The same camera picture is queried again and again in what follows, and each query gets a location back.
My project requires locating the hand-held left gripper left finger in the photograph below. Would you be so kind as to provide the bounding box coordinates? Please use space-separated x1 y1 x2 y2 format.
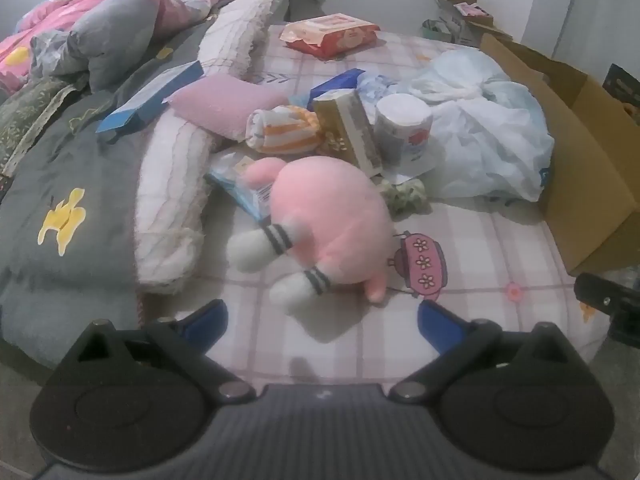
60 299 258 403

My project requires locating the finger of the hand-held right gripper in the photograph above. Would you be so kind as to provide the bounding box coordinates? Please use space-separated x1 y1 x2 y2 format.
574 272 640 346

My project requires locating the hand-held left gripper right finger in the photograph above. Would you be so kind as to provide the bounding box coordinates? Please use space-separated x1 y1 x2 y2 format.
389 299 586 403

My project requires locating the large cardboard box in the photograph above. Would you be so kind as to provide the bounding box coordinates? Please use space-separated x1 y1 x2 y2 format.
479 32 640 277

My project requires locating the pink plush toy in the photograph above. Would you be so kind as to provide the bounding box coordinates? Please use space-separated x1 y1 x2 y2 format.
227 156 401 317

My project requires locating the toilet paper roll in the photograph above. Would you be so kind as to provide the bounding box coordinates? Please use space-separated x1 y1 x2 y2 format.
375 94 437 186

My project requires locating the gold tissue box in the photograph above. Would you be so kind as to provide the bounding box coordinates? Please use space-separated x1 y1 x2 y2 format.
312 89 383 178

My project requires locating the pink pillow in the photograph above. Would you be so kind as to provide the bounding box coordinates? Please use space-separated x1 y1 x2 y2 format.
165 72 291 141

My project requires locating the blue and white box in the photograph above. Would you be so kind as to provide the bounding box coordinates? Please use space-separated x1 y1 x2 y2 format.
95 60 206 143

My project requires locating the royal blue packet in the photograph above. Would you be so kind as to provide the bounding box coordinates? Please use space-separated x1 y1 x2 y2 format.
307 67 368 106

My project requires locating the plaid bed sheet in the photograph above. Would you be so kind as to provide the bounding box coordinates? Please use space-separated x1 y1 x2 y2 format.
140 25 616 396

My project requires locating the green floral scrunchie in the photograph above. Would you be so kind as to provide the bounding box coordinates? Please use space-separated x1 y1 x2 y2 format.
377 178 428 217

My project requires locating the grey blanket with yellow print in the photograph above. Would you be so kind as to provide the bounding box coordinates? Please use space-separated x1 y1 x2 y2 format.
0 10 211 371

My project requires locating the white fluffy blanket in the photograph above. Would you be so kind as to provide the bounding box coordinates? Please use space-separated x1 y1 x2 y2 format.
135 0 293 295

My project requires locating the light blue snack packet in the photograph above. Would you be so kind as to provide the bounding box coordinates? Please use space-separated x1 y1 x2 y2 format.
205 152 276 221

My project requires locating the white plastic bag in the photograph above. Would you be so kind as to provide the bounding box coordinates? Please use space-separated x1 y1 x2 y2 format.
425 85 556 204

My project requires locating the black box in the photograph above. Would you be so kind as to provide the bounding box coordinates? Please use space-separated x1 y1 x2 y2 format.
602 64 640 126

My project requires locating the orange striped sock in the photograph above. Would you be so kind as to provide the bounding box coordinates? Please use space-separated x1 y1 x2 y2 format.
245 105 321 156

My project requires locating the crumpled clear plastic wrapper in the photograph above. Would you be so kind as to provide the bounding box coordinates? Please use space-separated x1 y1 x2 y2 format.
357 71 403 107

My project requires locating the olive floral cloth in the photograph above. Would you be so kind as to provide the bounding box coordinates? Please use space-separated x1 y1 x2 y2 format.
0 77 76 176

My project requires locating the green printed box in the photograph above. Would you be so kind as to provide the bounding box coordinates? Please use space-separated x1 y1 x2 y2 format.
422 17 457 43

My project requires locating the red wet wipes pack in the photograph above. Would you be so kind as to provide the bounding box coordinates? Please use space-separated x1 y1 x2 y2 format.
279 14 382 58

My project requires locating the open small cardboard box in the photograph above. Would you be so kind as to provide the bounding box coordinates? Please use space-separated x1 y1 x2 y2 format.
432 0 513 46

